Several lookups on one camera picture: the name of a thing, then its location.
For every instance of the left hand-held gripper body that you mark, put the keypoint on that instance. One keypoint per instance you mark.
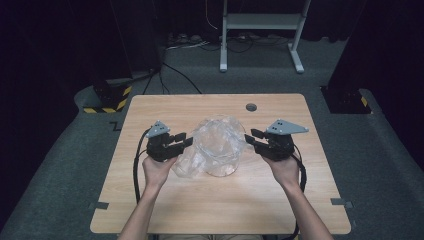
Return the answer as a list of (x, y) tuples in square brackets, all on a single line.
[(161, 148)]

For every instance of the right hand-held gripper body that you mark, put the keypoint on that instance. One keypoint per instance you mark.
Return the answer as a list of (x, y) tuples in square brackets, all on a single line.
[(280, 146)]

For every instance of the person's left hand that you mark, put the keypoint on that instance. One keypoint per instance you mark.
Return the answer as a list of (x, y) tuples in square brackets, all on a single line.
[(156, 173)]

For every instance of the person's right hand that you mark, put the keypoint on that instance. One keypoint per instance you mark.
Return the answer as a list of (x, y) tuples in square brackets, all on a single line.
[(285, 173)]

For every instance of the grey round table grommet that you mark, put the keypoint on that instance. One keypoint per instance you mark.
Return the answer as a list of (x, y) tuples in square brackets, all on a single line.
[(251, 107)]

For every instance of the black base with yellow stripes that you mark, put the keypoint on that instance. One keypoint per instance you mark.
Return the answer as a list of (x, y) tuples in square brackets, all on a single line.
[(111, 100), (346, 101)]

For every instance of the grey tape strip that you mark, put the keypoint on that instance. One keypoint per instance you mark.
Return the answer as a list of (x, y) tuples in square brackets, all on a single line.
[(340, 201), (100, 205)]

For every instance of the power strip with plugs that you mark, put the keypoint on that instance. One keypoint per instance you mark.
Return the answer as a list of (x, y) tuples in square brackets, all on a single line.
[(186, 39)]

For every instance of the white metal stand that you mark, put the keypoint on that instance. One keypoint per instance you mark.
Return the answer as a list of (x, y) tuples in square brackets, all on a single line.
[(263, 21)]

